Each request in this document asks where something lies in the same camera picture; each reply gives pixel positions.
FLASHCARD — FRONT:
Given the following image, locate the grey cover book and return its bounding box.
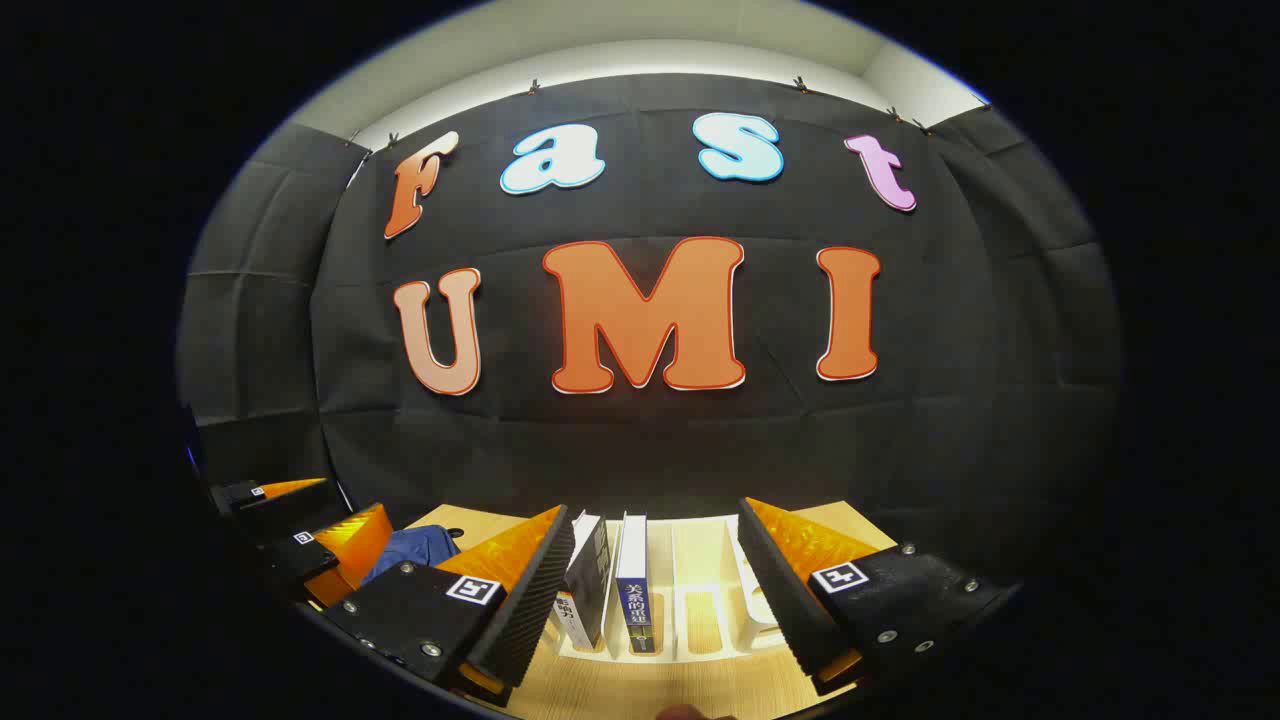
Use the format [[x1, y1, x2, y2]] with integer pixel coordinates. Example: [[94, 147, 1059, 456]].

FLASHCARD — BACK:
[[556, 510, 611, 651]]

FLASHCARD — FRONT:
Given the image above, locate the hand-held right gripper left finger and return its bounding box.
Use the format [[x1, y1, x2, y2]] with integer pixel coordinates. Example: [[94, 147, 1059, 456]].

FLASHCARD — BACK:
[[322, 505, 578, 709]]

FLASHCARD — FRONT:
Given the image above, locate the blue schoolbag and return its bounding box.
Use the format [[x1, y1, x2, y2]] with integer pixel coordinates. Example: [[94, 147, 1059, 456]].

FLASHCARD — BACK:
[[362, 526, 462, 587]]

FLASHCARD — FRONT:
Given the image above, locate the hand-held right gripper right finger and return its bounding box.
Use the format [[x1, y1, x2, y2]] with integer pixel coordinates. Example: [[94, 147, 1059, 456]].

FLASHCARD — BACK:
[[737, 497, 1023, 698]]

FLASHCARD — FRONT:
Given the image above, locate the white bookshelf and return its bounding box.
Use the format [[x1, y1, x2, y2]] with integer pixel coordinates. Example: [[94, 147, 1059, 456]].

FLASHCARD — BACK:
[[545, 512, 791, 663]]

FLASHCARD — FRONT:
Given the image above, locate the blue cover book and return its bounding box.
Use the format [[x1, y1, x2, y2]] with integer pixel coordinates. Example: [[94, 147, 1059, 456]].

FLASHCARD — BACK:
[[614, 512, 658, 656]]

